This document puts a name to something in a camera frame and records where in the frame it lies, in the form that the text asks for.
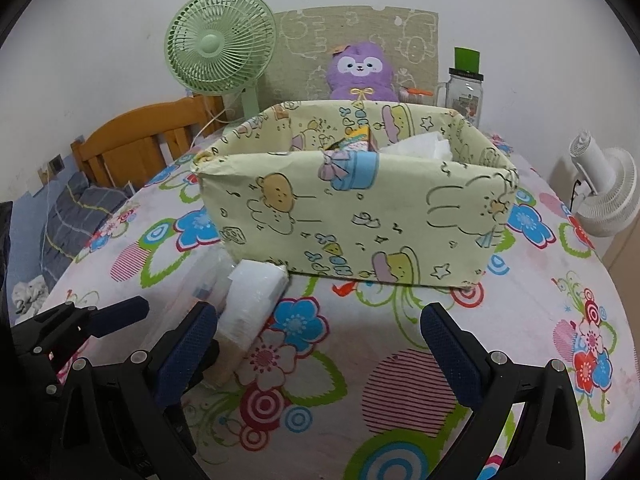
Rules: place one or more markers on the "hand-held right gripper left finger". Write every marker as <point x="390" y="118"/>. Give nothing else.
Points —
<point x="187" y="355"/>

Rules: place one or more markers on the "small jar orange lid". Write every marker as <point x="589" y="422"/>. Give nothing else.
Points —
<point x="415" y="94"/>

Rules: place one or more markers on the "grey plaid bedding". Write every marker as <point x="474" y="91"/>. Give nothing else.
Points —
<point x="75" y="210"/>

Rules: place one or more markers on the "purple plush toy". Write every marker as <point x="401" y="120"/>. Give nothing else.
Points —
<point x="360" y="72"/>

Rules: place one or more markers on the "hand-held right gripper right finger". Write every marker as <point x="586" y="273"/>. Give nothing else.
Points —
<point x="450" y="355"/>

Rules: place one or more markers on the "beige printed board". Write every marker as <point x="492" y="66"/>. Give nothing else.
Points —
<point x="300" y="35"/>

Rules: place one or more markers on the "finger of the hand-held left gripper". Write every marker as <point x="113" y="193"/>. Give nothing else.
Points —
<point x="212" y="357"/>
<point x="120" y="314"/>

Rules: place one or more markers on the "green desk fan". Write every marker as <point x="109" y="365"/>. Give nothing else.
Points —
<point x="215" y="42"/>

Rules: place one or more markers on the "white beige cloth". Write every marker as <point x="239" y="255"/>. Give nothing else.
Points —
<point x="250" y="305"/>

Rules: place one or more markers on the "orange wooden chair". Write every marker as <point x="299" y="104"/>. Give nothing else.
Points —
<point x="135" y="140"/>

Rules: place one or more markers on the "clear plastic packet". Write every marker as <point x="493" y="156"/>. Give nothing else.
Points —
<point x="205" y="280"/>

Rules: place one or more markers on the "yellow printed storage box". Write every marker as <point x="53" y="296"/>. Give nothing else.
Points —
<point x="310" y="220"/>

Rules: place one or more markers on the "yellow printed packet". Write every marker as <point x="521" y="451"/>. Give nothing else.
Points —
<point x="357" y="139"/>

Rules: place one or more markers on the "white desk fan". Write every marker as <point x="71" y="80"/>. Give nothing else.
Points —
<point x="600" y="195"/>

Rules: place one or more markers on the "glass jar mug green lid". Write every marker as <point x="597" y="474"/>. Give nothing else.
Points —
<point x="465" y="90"/>

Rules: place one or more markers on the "white crumpled cloth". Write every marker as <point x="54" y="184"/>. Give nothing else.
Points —
<point x="29" y="295"/>

